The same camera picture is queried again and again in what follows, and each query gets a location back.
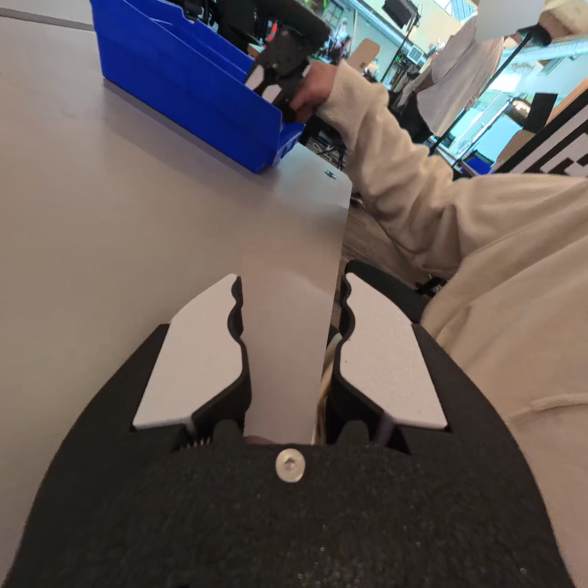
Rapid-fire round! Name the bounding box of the black hanging monitor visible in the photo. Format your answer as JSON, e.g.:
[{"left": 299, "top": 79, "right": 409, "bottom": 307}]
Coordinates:
[{"left": 383, "top": 0, "right": 420, "bottom": 27}]

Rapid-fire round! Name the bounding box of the blue plastic bin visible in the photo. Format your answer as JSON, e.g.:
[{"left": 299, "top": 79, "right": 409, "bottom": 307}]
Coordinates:
[{"left": 89, "top": 0, "right": 305, "bottom": 174}]

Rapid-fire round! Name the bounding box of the black chair armrest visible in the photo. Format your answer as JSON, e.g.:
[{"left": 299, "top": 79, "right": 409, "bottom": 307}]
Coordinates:
[{"left": 342, "top": 259, "right": 430, "bottom": 322}]

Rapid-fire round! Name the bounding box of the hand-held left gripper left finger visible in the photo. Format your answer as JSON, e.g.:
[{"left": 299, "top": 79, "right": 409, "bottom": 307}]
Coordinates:
[{"left": 132, "top": 274, "right": 252, "bottom": 444}]

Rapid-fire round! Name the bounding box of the person's cream sweater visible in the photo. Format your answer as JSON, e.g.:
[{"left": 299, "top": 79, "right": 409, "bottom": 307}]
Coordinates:
[{"left": 420, "top": 172, "right": 588, "bottom": 588}]

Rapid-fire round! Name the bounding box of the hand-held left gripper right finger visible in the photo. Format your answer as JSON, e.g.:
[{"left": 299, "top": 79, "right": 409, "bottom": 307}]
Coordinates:
[{"left": 325, "top": 272, "right": 448, "bottom": 446}]

